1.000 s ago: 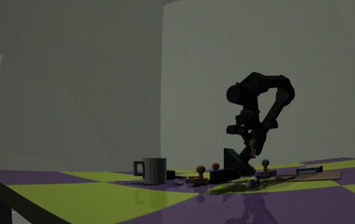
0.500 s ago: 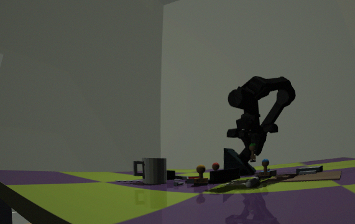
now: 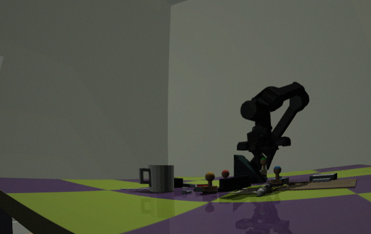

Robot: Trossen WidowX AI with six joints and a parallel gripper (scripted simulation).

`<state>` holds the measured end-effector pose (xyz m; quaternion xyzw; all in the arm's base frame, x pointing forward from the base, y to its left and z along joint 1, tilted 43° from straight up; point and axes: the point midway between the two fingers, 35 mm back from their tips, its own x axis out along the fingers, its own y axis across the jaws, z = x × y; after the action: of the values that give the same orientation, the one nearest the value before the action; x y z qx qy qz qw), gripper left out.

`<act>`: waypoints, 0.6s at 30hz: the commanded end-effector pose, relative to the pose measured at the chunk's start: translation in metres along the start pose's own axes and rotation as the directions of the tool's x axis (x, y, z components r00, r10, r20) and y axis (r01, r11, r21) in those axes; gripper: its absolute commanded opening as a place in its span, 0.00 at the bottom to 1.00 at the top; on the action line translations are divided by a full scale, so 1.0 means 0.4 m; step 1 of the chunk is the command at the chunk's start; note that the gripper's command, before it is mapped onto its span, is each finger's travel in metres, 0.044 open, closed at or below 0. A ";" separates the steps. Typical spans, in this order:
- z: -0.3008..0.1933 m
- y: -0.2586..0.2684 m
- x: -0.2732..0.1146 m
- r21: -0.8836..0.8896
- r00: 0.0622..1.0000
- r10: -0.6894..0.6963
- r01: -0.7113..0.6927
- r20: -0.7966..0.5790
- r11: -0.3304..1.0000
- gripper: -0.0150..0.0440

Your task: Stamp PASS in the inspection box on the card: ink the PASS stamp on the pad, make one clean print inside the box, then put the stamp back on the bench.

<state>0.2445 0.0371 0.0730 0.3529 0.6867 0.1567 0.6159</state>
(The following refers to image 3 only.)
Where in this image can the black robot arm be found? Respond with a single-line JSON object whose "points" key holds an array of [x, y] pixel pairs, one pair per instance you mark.
{"points": [[268, 100]]}

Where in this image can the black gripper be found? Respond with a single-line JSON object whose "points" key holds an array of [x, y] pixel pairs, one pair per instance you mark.
{"points": [[273, 145]]}

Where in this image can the dark grey mug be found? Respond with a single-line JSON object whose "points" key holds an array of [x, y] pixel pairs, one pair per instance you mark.
{"points": [[161, 178]]}

